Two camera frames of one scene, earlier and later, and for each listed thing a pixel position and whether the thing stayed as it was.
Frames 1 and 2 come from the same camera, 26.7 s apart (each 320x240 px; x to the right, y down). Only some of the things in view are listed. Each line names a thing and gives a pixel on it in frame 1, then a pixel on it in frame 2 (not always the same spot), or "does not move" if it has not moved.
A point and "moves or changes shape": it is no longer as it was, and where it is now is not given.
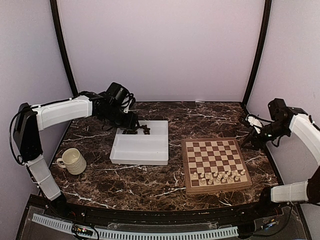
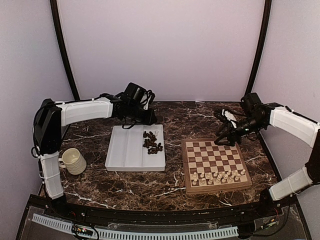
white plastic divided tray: (152, 148) moves or changes shape
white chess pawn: (208, 175) does not move
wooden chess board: (212, 165) does not move
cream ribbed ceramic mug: (73, 161) does not move
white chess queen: (218, 179) does not move
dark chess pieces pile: (146, 130) to (151, 139)
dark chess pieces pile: (129, 132) to (148, 143)
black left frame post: (54, 5) does not move
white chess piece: (210, 180) does not move
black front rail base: (261, 221) does not move
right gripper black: (256, 140) to (231, 138)
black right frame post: (265, 23) does not move
